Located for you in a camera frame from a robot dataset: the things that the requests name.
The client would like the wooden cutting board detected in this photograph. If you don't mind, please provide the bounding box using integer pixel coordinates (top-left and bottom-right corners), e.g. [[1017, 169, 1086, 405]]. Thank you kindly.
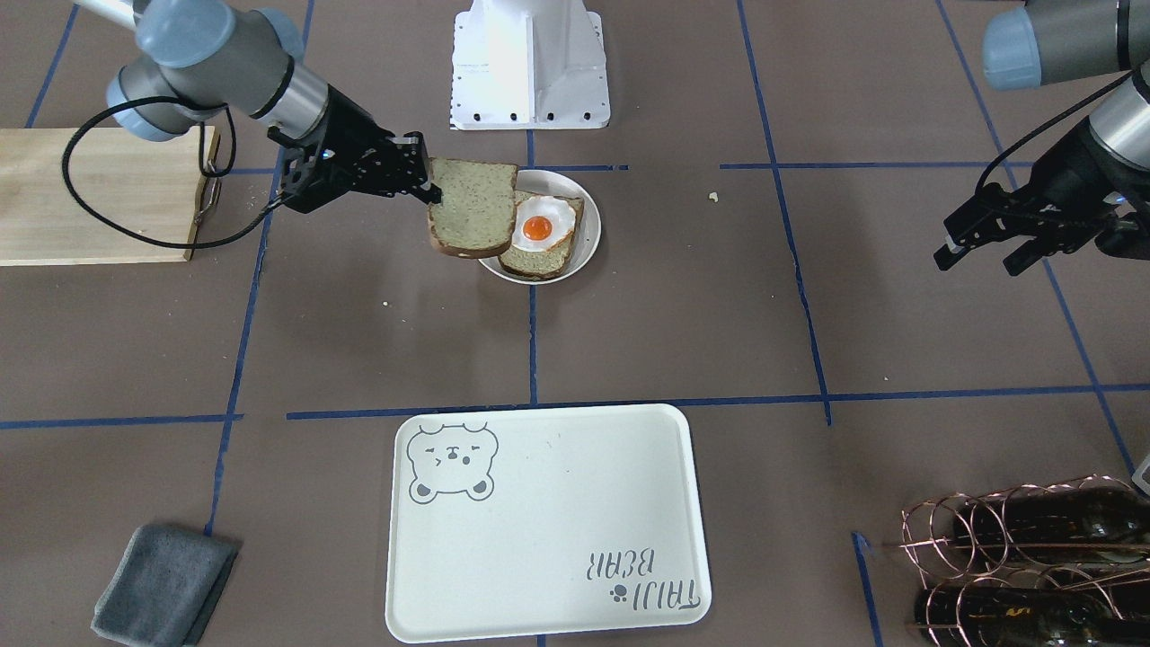
[[1, 128, 207, 267]]

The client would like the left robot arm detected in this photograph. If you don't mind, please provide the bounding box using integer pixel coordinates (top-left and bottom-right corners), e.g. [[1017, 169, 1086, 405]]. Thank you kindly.
[[933, 1, 1149, 276]]

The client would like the fried egg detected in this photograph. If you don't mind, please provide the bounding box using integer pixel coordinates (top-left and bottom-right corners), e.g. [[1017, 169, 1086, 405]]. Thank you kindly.
[[512, 197, 578, 253]]

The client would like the white round plate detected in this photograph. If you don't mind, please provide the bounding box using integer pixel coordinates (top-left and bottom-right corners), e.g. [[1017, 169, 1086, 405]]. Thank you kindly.
[[478, 169, 601, 284]]

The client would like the bread slice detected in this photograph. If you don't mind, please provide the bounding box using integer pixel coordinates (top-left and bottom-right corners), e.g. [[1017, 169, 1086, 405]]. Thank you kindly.
[[498, 190, 584, 282], [428, 157, 520, 261]]

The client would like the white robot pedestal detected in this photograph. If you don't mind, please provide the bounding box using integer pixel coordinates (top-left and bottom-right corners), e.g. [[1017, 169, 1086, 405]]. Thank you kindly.
[[449, 1, 612, 131]]

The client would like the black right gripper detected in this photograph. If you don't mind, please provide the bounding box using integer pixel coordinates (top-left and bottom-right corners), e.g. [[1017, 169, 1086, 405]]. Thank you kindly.
[[270, 86, 443, 214]]

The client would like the grey folded cloth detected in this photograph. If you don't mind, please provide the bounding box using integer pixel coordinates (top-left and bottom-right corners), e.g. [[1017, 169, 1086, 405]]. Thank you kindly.
[[91, 524, 239, 646]]

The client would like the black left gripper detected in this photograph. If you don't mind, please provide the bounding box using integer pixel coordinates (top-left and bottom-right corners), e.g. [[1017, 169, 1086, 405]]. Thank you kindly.
[[933, 120, 1149, 276]]

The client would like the white bear tray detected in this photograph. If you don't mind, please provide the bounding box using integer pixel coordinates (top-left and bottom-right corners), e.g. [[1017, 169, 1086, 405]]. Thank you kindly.
[[385, 403, 713, 644]]

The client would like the dark wine bottle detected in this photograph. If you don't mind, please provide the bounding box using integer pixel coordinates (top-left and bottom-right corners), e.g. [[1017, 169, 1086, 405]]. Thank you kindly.
[[913, 581, 1149, 646], [951, 484, 1149, 565]]

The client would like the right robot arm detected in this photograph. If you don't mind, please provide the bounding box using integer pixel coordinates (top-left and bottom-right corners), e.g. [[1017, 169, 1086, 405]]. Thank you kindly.
[[84, 1, 442, 213]]

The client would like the copper wire bottle rack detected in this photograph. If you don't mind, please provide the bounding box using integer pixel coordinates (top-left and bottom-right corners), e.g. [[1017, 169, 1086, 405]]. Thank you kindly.
[[890, 473, 1149, 646]]

